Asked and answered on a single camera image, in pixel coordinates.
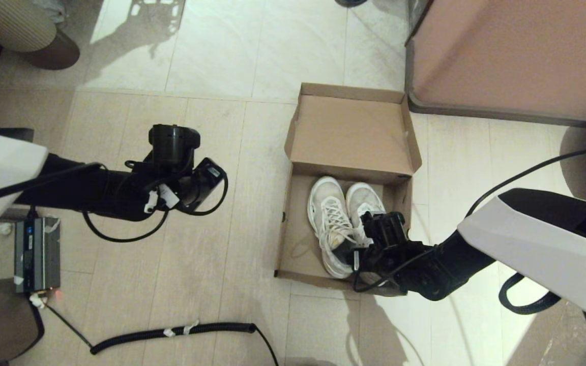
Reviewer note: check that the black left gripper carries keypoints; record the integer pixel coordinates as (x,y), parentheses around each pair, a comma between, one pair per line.
(194,180)

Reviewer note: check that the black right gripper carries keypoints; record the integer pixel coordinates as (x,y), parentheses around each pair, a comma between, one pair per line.
(389,254)

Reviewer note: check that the white mesh sneaker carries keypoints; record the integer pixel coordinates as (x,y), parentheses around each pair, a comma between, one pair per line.
(326,203)
(364,198)

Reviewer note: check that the brown cardboard shoe box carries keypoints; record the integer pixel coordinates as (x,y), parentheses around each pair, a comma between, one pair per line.
(349,137)

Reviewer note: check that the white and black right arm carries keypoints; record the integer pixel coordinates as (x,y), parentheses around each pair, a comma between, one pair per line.
(552,244)

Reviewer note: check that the grey metal power converter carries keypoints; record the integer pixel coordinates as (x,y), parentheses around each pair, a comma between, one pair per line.
(38,254)

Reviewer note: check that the white crumpled tape piece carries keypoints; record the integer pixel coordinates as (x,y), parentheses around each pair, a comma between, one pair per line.
(4,229)

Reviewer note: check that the grey crumpled cloth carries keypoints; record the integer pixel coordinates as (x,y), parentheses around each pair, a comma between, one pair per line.
(51,11)

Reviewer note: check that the dark grey slipper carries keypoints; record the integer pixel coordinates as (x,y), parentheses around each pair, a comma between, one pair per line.
(351,2)

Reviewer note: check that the clear plastic wrap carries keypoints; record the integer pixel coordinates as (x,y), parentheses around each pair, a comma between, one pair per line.
(567,345)

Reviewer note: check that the beige ribbed pouf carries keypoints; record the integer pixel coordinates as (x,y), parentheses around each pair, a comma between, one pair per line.
(8,25)

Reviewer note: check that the pink cabinet with dark frame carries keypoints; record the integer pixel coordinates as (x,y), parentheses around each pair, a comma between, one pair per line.
(517,56)

